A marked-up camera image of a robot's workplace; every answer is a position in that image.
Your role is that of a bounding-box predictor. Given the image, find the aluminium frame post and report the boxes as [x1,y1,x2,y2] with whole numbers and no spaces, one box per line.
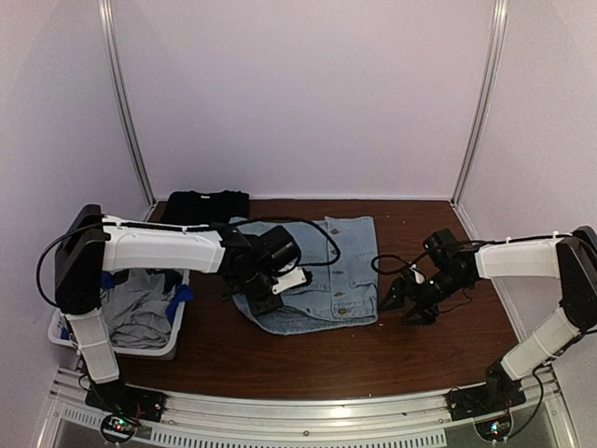
[97,0,157,207]
[450,0,509,203]

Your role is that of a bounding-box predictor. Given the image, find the front aluminium rail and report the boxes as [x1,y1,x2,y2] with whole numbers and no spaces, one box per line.
[33,368,578,447]

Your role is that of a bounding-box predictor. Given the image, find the blue garment in basket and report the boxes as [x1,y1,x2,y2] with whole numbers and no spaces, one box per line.
[166,284,194,323]

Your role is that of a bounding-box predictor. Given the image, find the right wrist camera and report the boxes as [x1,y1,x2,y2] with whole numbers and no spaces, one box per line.
[408,265,426,285]

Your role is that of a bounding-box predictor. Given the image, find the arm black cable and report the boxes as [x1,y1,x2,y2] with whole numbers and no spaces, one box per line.
[204,217,342,270]
[371,251,428,276]

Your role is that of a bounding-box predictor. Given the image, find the right aluminium frame post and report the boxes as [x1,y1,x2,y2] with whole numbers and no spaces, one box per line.
[450,0,509,203]

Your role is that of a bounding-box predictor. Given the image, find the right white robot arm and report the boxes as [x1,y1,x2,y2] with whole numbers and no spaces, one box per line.
[379,226,596,413]

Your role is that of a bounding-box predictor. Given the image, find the grey garment in basket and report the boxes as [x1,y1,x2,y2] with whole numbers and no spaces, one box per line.
[101,269,181,349]

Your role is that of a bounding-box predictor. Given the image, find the light blue denim garment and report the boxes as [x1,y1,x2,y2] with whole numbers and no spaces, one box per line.
[232,216,378,336]

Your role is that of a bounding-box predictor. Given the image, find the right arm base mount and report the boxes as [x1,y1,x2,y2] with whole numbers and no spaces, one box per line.
[444,385,526,421]

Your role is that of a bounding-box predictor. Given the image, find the black t-shirt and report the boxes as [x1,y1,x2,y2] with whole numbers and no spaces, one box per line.
[160,190,250,226]

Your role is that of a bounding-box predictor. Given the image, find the left aluminium frame post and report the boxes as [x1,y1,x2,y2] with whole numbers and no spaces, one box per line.
[97,0,157,207]

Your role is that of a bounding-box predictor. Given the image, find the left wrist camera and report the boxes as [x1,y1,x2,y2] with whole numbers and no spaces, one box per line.
[271,267,312,295]

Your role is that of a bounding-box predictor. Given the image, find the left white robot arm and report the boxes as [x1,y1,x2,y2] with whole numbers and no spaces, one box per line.
[54,204,312,414]

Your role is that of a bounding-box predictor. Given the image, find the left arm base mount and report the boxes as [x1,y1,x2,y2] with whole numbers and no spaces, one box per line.
[85,385,166,423]

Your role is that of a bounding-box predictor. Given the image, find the white laundry basket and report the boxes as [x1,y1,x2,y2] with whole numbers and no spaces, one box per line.
[48,268,192,361]

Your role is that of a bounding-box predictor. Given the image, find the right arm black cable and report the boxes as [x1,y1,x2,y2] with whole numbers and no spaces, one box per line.
[371,251,428,276]

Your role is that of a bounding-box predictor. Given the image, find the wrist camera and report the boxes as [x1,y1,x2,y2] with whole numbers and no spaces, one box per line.
[408,265,426,285]
[271,267,312,295]

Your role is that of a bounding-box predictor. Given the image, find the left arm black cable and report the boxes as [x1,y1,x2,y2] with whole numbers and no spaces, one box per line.
[204,217,342,270]

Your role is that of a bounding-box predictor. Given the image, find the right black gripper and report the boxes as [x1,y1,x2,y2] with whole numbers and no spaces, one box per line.
[379,270,468,326]

